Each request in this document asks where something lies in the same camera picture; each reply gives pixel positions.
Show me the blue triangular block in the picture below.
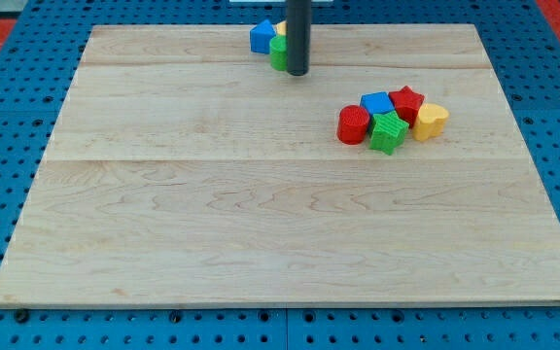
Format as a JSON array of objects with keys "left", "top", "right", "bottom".
[{"left": 250, "top": 19, "right": 276, "bottom": 54}]

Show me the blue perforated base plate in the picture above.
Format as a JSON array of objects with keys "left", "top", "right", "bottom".
[{"left": 0, "top": 0, "right": 560, "bottom": 349}]

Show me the red cylinder block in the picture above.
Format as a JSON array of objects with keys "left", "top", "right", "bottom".
[{"left": 336, "top": 105, "right": 370, "bottom": 145}]

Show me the green star block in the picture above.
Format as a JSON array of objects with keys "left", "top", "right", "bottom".
[{"left": 368, "top": 111, "right": 409, "bottom": 156}]

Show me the green cylinder block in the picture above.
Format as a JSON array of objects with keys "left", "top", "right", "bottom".
[{"left": 269, "top": 35, "right": 287, "bottom": 71}]

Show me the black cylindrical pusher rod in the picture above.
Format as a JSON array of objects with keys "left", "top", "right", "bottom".
[{"left": 286, "top": 0, "right": 312, "bottom": 76}]

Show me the light wooden board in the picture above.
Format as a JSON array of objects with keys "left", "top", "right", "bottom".
[{"left": 0, "top": 24, "right": 560, "bottom": 309}]

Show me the yellow hexagon block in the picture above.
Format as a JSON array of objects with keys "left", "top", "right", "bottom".
[{"left": 275, "top": 20, "right": 287, "bottom": 36}]

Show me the blue cube block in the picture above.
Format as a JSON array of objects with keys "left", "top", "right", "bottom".
[{"left": 360, "top": 91, "right": 395, "bottom": 115}]

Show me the yellow heart block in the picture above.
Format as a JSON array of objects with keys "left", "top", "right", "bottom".
[{"left": 412, "top": 103, "right": 450, "bottom": 141}]

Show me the red star block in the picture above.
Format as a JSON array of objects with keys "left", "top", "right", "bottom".
[{"left": 388, "top": 86, "right": 425, "bottom": 128}]

